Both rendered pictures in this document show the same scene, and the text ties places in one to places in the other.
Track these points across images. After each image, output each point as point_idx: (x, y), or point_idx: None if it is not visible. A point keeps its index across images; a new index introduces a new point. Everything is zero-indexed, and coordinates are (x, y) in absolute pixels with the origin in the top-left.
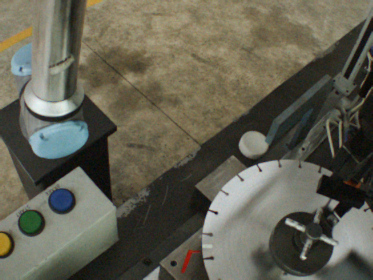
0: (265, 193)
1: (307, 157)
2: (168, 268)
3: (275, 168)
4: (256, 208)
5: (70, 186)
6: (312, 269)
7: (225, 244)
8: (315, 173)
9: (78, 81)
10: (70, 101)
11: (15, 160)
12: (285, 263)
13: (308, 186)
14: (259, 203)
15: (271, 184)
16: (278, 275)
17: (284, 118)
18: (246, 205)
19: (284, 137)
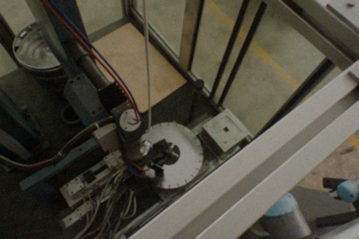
0: (178, 174)
1: (132, 221)
2: (208, 163)
3: (171, 184)
4: (182, 168)
5: None
6: (168, 143)
7: (195, 157)
8: (154, 181)
9: (251, 226)
10: None
11: None
12: (177, 146)
13: (160, 175)
14: (181, 170)
15: (174, 177)
16: (179, 144)
17: (166, 199)
18: (185, 170)
19: None
